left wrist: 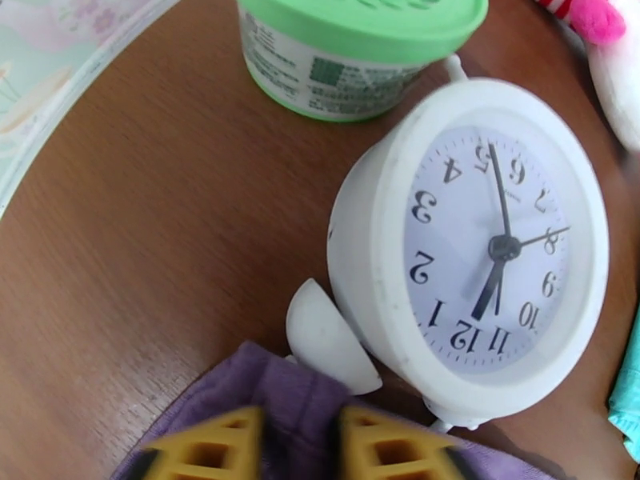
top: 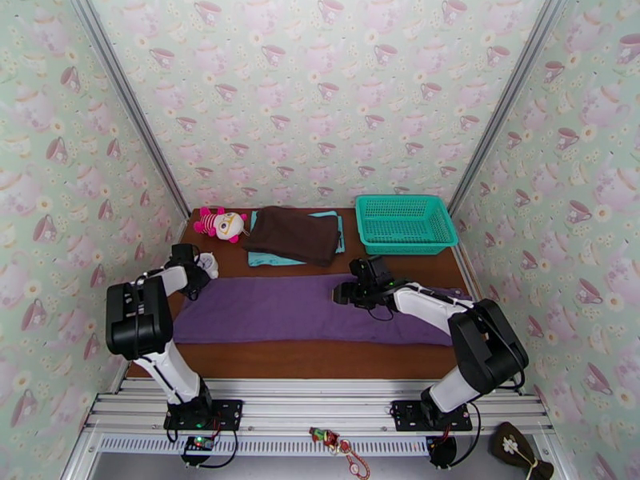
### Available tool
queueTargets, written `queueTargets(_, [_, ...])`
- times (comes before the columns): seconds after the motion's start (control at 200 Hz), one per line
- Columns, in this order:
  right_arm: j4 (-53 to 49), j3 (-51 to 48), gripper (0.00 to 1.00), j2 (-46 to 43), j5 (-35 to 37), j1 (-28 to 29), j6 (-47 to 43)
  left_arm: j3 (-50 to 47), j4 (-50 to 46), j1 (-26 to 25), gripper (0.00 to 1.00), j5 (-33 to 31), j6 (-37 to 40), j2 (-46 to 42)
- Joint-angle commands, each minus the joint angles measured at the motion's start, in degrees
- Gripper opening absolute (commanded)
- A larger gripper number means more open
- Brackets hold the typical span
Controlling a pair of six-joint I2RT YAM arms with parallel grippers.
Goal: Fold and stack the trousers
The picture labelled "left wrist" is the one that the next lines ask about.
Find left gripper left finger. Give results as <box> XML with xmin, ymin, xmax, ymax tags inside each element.
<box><xmin>132</xmin><ymin>406</ymin><xmax>267</xmax><ymax>480</ymax></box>

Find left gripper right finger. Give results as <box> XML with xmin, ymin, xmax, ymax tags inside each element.
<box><xmin>334</xmin><ymin>406</ymin><xmax>474</xmax><ymax>480</ymax></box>

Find purple trousers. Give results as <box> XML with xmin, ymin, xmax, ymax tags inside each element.
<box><xmin>112</xmin><ymin>341</ymin><xmax>556</xmax><ymax>480</ymax></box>

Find teal folded trousers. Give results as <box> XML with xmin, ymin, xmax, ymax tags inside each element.
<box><xmin>607</xmin><ymin>313</ymin><xmax>640</xmax><ymax>465</ymax></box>

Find white alarm clock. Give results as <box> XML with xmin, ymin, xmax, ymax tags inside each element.
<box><xmin>286</xmin><ymin>53</ymin><xmax>610</xmax><ymax>436</ymax></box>

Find green lidded jar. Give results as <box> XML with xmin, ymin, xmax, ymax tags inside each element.
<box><xmin>234</xmin><ymin>0</ymin><xmax>490</xmax><ymax>124</ymax></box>

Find pink white plush doll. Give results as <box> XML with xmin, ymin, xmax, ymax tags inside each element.
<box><xmin>525</xmin><ymin>0</ymin><xmax>640</xmax><ymax>154</ymax></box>

